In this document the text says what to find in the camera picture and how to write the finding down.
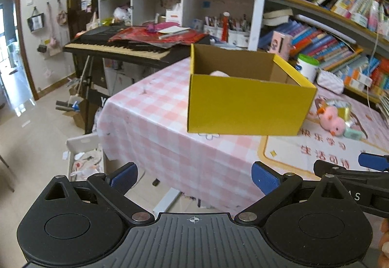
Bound white cubby shelf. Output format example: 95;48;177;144
98;0;255;50

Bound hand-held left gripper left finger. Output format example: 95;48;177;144
45;162;154;225

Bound white tub green lid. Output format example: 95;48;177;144
296;54;320;83

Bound black white hanging bag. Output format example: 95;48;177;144
27;7;45;33

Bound pink hanging bag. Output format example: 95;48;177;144
56;1;68;26

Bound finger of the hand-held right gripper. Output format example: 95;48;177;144
313;159;389;185
358;153;389;173

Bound black electronic keyboard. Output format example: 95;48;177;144
62;25;213;69

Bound red papers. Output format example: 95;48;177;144
109;26;210;49

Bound white notebook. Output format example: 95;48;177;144
158;25;188;35

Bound wooden bookshelf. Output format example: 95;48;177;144
254;0;389;106

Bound pink printed box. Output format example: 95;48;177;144
270;31;293;55

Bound pink plush duck toy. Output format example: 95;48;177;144
316;105;347;137

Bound person's right hand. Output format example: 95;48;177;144
379;219;389;259

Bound mint green small item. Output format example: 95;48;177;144
343;128;364;139

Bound yellow cardboard box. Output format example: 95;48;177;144
187;43;318;136

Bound brown cardboard box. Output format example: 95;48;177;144
62;98;88;130

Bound white storage box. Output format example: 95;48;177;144
66;134;107;182

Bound stack of papers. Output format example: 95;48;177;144
376;94;389;120

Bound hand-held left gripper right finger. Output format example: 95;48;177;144
239;162;348;224

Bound pink checked tablecloth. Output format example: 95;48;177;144
97;57;389;208

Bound printed table mat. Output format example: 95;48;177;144
258;94;389;180

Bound white pen holder cups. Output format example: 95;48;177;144
203;14;251;47

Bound pink patterned pouch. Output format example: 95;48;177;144
316;69;345;95

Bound white charging cable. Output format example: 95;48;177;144
363;0;381;108

